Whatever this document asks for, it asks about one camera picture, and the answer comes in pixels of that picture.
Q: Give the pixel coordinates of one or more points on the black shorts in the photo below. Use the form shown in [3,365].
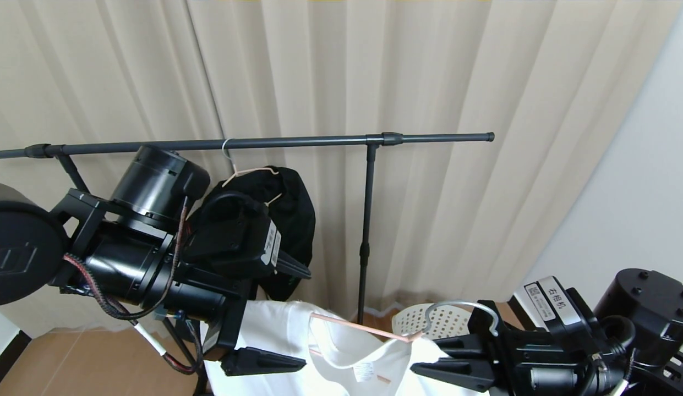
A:
[294,220]

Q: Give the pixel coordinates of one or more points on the white printed t-shirt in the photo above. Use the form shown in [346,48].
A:
[275,335]

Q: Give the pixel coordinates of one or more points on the black clothes rack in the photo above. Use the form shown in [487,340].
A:
[319,141]

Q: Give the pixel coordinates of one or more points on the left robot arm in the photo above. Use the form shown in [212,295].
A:
[154,181]

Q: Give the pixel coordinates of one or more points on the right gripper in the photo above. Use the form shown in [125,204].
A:
[550,357]

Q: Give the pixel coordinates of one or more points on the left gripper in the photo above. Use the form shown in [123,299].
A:
[132,269]

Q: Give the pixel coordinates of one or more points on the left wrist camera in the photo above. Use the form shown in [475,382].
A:
[220,236]

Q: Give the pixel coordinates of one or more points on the white laundry basket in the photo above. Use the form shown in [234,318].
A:
[402,324]

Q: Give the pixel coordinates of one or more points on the beige curtain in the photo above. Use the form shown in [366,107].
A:
[484,82]

